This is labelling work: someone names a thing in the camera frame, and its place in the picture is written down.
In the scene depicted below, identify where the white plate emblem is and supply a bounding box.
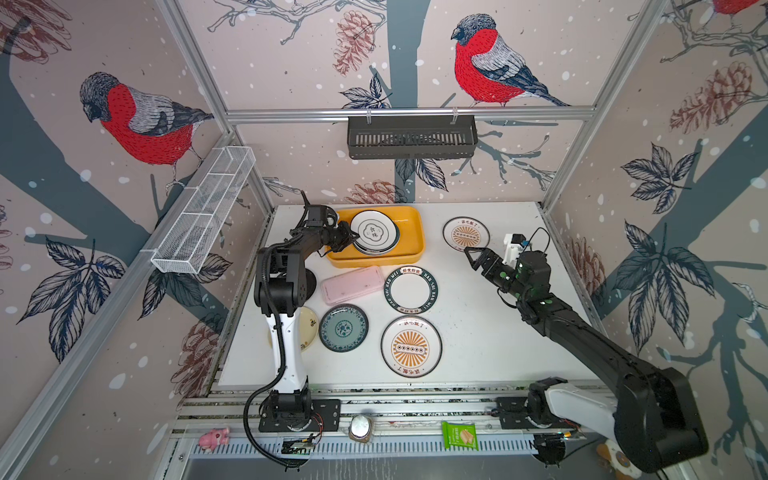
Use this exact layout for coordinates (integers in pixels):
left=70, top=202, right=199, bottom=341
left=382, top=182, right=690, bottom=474
left=350, top=210, right=400, bottom=244

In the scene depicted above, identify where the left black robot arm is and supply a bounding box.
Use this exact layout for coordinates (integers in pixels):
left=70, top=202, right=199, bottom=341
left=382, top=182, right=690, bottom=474
left=253, top=221, right=358, bottom=427

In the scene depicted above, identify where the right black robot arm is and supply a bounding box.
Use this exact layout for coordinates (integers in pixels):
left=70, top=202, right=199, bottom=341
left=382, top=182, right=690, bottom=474
left=464, top=247, right=709, bottom=473

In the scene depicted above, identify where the small orange sunburst plate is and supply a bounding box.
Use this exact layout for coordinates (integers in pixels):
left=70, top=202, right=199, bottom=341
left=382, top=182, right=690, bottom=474
left=442, top=216, right=490, bottom=252

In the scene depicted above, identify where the pink rectangular box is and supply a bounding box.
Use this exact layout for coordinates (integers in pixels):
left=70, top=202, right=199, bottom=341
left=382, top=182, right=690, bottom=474
left=320, top=266, right=385, bottom=305

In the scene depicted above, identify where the black round plate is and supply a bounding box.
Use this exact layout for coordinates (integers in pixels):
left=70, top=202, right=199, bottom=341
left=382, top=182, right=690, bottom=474
left=302, top=269, right=317, bottom=300

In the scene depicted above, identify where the small green rim plate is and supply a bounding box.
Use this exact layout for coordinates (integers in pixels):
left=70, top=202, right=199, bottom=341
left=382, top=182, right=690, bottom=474
left=383, top=265, right=439, bottom=314

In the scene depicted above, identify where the pale yellow plate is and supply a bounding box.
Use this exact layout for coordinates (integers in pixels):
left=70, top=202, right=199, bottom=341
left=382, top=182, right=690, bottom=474
left=299, top=306, right=319, bottom=351

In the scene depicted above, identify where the teal patterned plate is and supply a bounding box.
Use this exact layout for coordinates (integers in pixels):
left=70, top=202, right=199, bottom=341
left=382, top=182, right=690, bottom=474
left=318, top=304, right=369, bottom=353

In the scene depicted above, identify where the large orange sunburst plate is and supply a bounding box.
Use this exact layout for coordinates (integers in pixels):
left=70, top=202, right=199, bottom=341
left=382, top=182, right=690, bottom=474
left=380, top=315, right=443, bottom=378

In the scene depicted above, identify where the green snack packet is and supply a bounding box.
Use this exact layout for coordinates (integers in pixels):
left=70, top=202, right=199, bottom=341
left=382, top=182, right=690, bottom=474
left=441, top=421, right=479, bottom=451

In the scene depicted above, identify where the brown white flower toy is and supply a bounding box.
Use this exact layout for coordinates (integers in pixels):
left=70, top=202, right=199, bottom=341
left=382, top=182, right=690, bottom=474
left=596, top=439, right=642, bottom=480

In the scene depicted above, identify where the pink pig toy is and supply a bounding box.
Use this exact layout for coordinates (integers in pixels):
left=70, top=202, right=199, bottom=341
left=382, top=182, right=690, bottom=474
left=198, top=427, right=230, bottom=453

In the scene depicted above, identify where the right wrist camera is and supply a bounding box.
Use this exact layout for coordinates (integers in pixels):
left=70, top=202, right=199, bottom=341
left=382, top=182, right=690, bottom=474
left=502, top=234, right=529, bottom=266

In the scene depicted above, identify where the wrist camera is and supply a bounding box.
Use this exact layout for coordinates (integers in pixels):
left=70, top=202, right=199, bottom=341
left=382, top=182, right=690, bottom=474
left=502, top=234, right=529, bottom=266
left=304, top=204, right=338, bottom=228

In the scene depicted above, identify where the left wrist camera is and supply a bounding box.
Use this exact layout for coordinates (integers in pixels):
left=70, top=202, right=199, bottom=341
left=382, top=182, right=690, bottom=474
left=304, top=204, right=338, bottom=228

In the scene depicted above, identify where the black wall basket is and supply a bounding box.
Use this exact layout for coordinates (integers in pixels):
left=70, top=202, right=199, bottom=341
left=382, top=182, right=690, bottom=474
left=347, top=115, right=478, bottom=160

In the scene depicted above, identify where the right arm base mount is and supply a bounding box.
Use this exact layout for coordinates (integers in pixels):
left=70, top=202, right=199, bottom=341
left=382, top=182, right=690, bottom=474
left=492, top=397, right=581, bottom=431

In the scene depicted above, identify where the black cable at base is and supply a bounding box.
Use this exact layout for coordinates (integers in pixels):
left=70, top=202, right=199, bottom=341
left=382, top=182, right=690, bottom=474
left=241, top=389, right=319, bottom=470

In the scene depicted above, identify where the white wire mesh shelf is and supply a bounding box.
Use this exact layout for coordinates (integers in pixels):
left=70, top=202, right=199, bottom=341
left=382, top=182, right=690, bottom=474
left=151, top=146, right=255, bottom=275

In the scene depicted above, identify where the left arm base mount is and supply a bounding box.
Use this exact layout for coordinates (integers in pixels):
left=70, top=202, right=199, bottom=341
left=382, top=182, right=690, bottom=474
left=258, top=399, right=341, bottom=433

